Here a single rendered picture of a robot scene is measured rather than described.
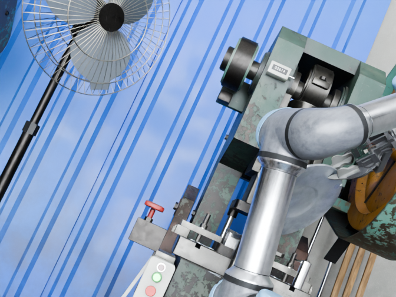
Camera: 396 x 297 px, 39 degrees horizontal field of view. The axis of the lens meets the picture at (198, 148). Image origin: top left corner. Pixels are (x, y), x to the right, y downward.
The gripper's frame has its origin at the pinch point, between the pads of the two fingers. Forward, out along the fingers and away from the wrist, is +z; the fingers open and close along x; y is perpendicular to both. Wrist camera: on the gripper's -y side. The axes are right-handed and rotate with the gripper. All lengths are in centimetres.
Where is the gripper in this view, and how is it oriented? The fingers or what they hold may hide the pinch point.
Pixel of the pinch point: (332, 174)
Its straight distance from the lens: 167.2
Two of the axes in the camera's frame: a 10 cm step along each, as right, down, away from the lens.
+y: -5.2, -3.6, -7.8
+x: 2.4, 8.1, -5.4
